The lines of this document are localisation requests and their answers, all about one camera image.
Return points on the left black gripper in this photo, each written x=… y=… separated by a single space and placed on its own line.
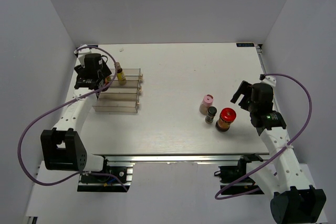
x=79 y=70

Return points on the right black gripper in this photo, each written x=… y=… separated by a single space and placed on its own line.
x=245 y=89

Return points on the small yellow bottle brown cap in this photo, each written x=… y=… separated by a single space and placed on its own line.
x=120 y=74

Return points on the pink cap white bottle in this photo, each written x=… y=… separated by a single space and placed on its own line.
x=206 y=103

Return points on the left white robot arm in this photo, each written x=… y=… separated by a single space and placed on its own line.
x=62 y=146

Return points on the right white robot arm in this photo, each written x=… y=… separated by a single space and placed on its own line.
x=293 y=198

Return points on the clear tiered acrylic rack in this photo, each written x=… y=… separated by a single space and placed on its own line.
x=122 y=98

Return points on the small black cap jar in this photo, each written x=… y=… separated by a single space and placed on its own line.
x=211 y=112

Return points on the right blue table label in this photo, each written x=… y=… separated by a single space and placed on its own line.
x=245 y=44

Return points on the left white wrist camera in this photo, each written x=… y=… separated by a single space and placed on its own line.
x=82 y=51

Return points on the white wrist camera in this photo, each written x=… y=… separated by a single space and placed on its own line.
x=267 y=79
x=82 y=51

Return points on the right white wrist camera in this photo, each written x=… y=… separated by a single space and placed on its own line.
x=267 y=79

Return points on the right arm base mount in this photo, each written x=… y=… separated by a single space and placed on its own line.
x=229 y=173

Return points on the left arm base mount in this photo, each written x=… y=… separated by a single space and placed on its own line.
x=116 y=177

